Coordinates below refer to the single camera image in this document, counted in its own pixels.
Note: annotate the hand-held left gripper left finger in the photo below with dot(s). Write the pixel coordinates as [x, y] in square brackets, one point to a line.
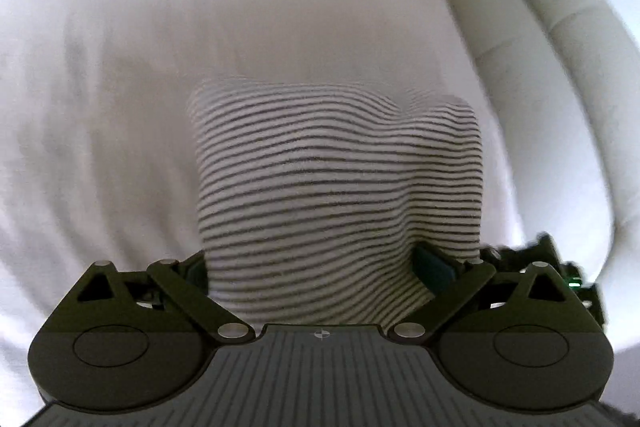
[180, 283]

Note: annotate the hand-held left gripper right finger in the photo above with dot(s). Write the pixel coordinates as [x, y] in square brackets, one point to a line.
[434, 268]

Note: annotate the white sofa cushion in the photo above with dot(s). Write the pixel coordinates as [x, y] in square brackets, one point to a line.
[560, 37]

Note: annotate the white bed sheet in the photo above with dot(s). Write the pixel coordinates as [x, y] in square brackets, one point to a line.
[100, 107]

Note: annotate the striped knit shirt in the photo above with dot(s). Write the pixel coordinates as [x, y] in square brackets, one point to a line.
[340, 197]

